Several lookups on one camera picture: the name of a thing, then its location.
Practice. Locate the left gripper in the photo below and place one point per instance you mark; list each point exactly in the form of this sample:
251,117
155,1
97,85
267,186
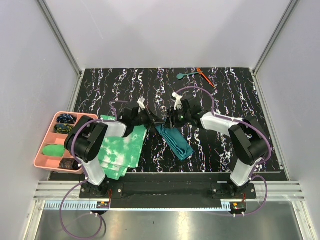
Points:
153,120

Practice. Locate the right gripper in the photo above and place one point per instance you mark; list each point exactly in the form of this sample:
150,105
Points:
171,121

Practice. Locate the teal satin napkin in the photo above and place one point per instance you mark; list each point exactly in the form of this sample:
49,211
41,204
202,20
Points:
177,143

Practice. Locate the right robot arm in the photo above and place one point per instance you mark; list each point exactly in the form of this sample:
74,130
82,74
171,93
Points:
247,136

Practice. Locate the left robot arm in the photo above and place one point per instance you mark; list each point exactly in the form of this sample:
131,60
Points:
86,138

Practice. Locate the teal plastic spoon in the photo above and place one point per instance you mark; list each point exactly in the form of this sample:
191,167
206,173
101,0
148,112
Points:
180,76

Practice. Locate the green tie-dye cloth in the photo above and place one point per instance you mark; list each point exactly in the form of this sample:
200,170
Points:
118,154

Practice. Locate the orange plastic fork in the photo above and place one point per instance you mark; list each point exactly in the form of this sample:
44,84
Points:
205,77

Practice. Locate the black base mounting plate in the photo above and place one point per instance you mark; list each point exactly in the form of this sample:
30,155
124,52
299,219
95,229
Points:
164,183

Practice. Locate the black marble pattern mat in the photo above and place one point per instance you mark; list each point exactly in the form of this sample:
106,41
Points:
234,95

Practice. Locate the blue patterned rolled cloth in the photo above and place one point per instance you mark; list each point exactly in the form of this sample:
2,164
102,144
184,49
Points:
66,118

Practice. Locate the brown patterned rolled cloth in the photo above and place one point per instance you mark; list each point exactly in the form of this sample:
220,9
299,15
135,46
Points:
69,164

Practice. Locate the green rolled cloth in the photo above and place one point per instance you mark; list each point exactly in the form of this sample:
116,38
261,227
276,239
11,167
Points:
53,150

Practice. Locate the pink compartment tray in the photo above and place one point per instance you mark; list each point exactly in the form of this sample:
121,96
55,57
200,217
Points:
52,163

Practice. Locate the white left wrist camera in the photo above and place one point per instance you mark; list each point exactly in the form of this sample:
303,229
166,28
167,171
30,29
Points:
142,103

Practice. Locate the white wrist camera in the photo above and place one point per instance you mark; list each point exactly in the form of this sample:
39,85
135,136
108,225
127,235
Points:
142,103
177,101

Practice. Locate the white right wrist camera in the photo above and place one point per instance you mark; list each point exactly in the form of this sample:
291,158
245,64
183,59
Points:
177,101

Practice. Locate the right aluminium frame post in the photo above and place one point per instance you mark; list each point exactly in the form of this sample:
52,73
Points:
276,33

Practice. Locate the aluminium frame post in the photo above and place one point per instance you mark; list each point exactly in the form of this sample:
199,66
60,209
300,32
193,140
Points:
59,36
276,33

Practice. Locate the aluminium front rail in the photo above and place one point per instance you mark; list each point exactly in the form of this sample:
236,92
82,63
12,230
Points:
55,196

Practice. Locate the left aluminium frame post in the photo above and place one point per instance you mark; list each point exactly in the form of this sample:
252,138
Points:
59,36

